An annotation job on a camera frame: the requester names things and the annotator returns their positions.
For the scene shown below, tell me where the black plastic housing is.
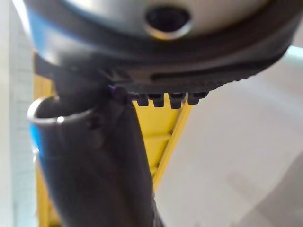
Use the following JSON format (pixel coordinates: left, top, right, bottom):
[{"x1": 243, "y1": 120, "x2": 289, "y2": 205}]
[{"x1": 33, "y1": 54, "x2": 58, "y2": 79}]

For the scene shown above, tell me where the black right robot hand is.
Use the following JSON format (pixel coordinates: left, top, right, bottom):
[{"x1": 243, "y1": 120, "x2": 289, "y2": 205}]
[{"x1": 13, "y1": 0, "x2": 303, "y2": 227}]

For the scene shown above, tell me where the yellow metal shelf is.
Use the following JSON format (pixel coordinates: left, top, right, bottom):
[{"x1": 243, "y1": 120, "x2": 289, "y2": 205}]
[{"x1": 32, "y1": 53, "x2": 193, "y2": 227}]

